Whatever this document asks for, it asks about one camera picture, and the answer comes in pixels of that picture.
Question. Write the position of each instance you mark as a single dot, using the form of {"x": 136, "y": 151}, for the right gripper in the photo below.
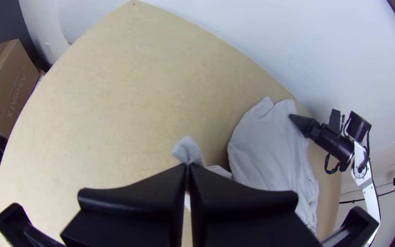
{"x": 334, "y": 144}

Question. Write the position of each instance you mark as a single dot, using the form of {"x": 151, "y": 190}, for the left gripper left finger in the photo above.
{"x": 142, "y": 212}

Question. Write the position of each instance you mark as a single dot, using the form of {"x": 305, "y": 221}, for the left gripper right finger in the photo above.
{"x": 238, "y": 219}

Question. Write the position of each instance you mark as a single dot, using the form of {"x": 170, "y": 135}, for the grey t-shirt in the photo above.
{"x": 269, "y": 154}

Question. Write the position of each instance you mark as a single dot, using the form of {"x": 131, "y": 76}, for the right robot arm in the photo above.
{"x": 358, "y": 125}

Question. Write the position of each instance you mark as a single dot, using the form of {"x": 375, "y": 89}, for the large cardboard box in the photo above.
{"x": 5, "y": 89}

